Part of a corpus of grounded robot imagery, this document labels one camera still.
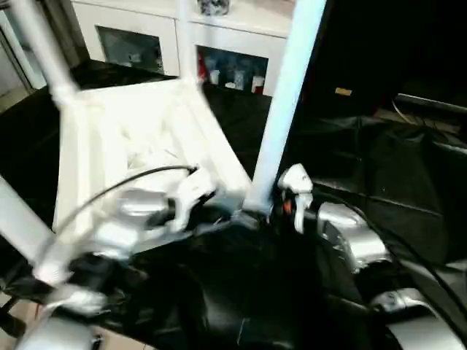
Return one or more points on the white plastic table top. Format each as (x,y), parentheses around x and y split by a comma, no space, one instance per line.
(131,131)

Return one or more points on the white plastic table leg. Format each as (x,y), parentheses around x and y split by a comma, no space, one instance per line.
(44,51)
(187,40)
(22,226)
(288,87)

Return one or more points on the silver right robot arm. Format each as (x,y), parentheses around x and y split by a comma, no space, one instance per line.
(350,240)

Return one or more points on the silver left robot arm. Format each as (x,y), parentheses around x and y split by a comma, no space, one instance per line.
(124,226)

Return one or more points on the black plastic mat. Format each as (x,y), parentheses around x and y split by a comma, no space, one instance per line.
(394,175)

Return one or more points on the small white cup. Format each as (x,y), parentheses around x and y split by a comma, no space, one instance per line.
(257,84)

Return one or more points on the small yellow label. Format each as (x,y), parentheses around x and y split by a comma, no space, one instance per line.
(343,91)

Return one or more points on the white glass-door cabinet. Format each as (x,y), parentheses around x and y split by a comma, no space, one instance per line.
(146,29)

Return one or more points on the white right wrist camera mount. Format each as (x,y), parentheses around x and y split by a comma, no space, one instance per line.
(295,182)

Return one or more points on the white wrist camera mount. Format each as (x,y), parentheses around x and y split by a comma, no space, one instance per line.
(193,189)
(295,182)

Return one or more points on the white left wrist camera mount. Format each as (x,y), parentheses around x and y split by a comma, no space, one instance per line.
(193,189)

